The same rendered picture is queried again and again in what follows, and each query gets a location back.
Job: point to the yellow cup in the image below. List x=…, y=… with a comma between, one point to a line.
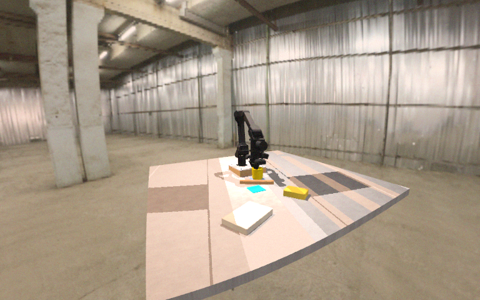
x=257, y=174

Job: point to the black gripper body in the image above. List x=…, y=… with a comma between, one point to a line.
x=255, y=156

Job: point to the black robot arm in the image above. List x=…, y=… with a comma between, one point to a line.
x=256, y=137

